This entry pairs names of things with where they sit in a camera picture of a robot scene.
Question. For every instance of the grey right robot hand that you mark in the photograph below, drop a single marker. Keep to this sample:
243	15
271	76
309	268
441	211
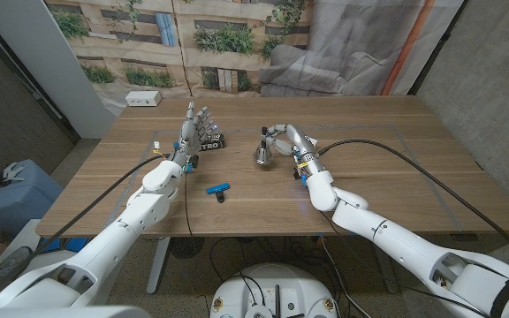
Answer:
301	141

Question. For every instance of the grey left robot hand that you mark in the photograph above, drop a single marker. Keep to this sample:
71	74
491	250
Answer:
188	137

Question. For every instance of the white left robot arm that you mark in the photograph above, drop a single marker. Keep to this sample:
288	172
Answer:
117	238

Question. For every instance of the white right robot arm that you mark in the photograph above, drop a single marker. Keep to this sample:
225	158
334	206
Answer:
391	234

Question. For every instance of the black golf ball box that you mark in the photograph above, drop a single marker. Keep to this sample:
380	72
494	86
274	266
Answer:
214	143

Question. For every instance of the blue binder clip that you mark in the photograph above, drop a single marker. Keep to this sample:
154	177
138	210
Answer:
217	189

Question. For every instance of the white power strip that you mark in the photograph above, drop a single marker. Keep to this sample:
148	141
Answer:
143	98

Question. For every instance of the printed fabric backdrop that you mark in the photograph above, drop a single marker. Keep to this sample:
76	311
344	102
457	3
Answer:
237	66

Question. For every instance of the black round floor base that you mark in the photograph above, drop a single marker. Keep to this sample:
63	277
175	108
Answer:
186	247

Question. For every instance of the white table leg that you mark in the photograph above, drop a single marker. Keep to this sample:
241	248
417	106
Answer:
157	265

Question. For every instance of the white robot torso base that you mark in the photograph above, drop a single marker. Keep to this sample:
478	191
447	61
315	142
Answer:
272	287

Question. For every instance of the grey table leg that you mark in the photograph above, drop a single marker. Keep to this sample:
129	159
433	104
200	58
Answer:
385	274

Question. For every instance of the blue storage bin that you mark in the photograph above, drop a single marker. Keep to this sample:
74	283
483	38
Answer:
16	199

